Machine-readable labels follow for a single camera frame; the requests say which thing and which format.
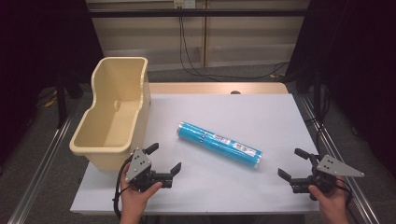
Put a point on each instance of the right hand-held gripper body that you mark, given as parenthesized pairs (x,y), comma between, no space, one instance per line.
(333,169)

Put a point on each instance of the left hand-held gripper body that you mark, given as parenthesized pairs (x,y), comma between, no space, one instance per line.
(140,166)

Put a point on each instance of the cream plastic bin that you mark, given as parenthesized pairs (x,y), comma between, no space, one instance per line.
(113,124)

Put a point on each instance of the blue plastic-wrapped roll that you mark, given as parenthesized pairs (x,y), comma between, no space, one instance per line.
(219,145)

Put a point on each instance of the person's right hand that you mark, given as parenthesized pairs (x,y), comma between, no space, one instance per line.
(330,200)

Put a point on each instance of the person's left hand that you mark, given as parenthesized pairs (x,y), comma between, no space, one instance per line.
(137,199)

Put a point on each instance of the white table mat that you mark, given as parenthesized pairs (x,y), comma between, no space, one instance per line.
(218,180)

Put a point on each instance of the black metal stand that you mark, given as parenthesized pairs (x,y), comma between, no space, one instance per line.
(317,93)
(61,102)

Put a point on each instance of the metal floor rail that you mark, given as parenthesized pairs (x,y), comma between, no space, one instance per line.
(34,183)
(342,165)

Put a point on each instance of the white wall socket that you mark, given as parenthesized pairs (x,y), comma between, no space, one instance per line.
(184,3)

